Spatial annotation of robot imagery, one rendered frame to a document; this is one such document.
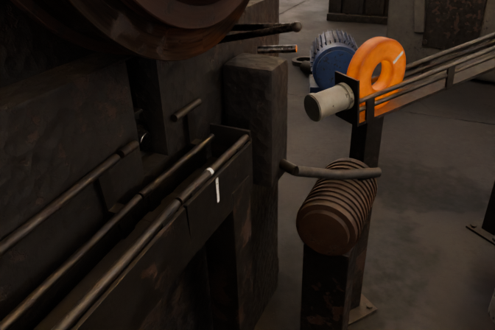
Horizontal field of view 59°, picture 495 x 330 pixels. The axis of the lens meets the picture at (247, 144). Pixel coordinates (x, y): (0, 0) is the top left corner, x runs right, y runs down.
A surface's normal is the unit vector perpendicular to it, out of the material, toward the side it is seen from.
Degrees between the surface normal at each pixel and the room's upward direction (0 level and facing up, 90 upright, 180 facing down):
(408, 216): 0
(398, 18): 90
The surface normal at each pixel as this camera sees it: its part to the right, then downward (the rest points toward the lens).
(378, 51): 0.56, 0.37
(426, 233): -0.03, -0.88
